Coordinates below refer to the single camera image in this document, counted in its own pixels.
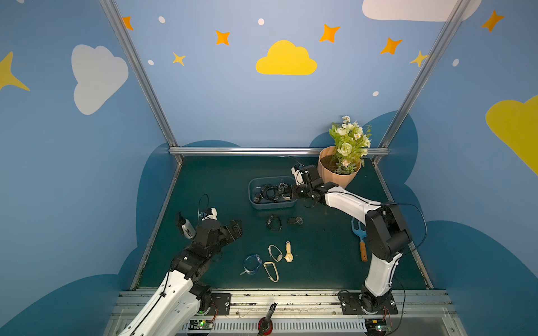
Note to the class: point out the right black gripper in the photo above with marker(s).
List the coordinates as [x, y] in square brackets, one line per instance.
[297, 189]

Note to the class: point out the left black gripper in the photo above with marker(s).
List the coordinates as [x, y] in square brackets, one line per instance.
[227, 232]

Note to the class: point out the black dial leather strap watch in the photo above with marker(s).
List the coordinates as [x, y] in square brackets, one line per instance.
[284, 191]

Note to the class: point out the small black watch white face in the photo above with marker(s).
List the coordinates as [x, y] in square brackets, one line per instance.
[257, 198]

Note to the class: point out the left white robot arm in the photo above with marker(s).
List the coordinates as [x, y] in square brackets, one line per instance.
[181, 295]

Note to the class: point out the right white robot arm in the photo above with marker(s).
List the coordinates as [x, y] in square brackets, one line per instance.
[387, 231]

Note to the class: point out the blue plastic storage box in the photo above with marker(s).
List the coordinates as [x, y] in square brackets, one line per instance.
[255, 186]

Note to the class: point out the silver cylindrical flashlight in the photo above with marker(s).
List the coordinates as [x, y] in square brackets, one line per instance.
[185, 226]

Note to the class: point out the ribbed terracotta flower pot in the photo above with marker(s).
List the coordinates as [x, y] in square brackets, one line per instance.
[336, 174]

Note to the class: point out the artificial white flower plant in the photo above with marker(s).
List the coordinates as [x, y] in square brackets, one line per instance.
[351, 144]

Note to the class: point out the left green circuit board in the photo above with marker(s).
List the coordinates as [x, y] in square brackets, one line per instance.
[201, 325]

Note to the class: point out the green circuit board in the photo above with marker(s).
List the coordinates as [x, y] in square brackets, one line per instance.
[377, 327]
[201, 325]

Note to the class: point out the red emergency stop button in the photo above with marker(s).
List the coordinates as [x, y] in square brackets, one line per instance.
[265, 325]

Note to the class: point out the right green circuit board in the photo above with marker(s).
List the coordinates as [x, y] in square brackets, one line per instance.
[377, 327]

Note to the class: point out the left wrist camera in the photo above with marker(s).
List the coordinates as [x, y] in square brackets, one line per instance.
[208, 214]

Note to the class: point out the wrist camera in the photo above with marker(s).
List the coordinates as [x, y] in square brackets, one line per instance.
[208, 214]
[297, 175]

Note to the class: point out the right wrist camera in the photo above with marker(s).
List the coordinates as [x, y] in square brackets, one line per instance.
[297, 175]

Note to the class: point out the black digital strap watch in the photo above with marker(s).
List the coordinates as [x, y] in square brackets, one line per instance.
[274, 223]

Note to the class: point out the cream strap square watch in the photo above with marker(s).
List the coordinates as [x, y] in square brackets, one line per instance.
[271, 271]

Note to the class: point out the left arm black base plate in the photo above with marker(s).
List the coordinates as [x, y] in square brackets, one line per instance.
[216, 304]

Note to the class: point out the blue garden fork wooden handle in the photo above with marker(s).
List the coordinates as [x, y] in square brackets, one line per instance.
[359, 229]

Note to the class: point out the cream strap small watch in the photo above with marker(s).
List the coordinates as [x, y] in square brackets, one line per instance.
[288, 255]

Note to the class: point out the aluminium back frame bar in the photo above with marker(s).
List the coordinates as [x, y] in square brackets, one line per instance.
[244, 151]

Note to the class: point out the aluminium rail front frame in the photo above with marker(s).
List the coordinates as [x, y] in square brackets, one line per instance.
[318, 312]

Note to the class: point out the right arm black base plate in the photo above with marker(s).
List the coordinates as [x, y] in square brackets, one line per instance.
[358, 303]

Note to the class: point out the aluminium right frame post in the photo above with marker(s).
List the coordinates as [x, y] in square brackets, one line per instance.
[443, 40]

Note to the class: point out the aluminium frame post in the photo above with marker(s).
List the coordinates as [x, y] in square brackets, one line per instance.
[112, 13]
[443, 40]

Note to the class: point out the aluminium left frame post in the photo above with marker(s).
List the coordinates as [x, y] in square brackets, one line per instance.
[112, 13]

